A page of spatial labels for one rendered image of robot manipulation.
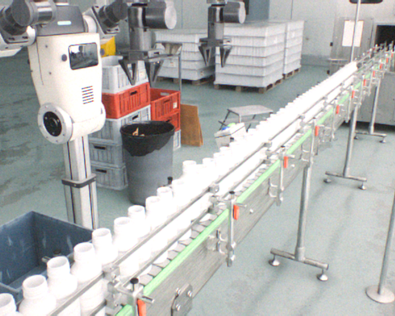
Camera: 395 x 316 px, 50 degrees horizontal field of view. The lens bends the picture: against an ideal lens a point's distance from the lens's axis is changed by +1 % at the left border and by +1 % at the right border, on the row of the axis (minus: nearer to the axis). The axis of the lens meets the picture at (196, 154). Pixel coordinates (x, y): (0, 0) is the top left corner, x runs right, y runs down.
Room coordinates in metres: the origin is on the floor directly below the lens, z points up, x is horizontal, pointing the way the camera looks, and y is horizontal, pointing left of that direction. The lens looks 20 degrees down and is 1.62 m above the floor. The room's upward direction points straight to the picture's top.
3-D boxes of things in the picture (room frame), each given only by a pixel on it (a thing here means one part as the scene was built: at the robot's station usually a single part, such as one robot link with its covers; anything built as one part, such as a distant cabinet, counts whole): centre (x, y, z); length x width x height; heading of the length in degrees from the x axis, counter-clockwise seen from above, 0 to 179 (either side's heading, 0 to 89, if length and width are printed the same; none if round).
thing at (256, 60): (8.33, -1.06, 0.59); 1.24 x 1.03 x 1.17; 153
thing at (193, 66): (9.09, 0.10, 0.50); 1.23 x 1.05 x 1.00; 149
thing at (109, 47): (11.26, 2.34, 0.55); 0.40 x 0.40 x 1.10; 61
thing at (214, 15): (1.53, -0.07, 1.57); 0.07 x 0.06 x 0.07; 62
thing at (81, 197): (1.58, 0.48, 0.74); 0.11 x 0.11 x 0.40; 61
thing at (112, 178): (3.77, 0.74, 0.11); 0.61 x 0.41 x 0.22; 157
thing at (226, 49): (1.53, -0.08, 1.43); 0.07 x 0.07 x 0.09; 60
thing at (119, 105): (3.78, 0.74, 0.78); 0.61 x 0.41 x 0.22; 157
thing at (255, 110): (4.88, -0.58, 0.21); 0.61 x 0.47 x 0.41; 24
